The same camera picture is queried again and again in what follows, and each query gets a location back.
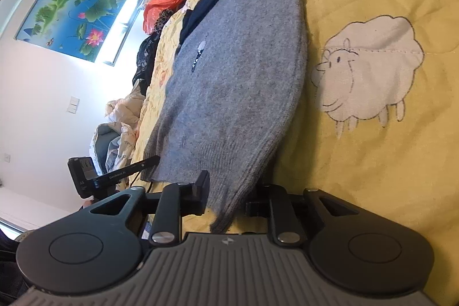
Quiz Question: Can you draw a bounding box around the grey sweater with navy sleeves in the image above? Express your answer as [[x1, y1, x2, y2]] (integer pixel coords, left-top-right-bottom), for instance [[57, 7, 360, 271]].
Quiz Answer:
[[140, 0, 309, 235]]

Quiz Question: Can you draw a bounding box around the beige crumpled duvet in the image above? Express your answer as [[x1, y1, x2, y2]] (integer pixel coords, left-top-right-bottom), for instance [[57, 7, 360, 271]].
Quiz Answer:
[[90, 91, 147, 178]]

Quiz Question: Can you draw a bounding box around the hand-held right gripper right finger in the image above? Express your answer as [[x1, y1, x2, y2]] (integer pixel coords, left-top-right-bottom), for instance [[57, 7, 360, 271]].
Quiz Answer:
[[246, 184, 360, 246]]

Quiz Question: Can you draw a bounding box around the orange plastic bag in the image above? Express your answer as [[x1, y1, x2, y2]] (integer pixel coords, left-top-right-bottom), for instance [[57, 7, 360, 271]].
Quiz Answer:
[[143, 0, 189, 36]]

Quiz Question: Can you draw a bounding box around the black lace garment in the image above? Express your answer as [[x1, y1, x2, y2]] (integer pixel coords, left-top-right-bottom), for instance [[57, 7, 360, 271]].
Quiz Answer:
[[133, 30, 162, 91]]

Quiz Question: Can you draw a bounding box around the yellow printed quilt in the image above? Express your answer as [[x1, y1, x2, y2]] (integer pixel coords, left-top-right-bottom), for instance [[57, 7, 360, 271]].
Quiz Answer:
[[134, 0, 459, 296]]

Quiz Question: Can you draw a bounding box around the window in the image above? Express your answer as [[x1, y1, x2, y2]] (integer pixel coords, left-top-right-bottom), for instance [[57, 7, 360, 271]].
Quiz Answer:
[[104, 0, 147, 67]]

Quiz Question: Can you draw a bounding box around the leopard print cloth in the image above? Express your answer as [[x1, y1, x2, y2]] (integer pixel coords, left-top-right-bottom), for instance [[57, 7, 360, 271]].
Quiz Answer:
[[154, 8, 176, 34]]

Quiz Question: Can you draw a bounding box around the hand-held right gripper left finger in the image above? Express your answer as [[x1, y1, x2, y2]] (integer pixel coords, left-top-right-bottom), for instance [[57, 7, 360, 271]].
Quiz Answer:
[[85, 170, 211, 246]]

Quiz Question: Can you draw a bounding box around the lotus flower window blind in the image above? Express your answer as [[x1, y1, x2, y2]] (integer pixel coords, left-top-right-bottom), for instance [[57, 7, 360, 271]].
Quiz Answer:
[[14, 0, 137, 63]]

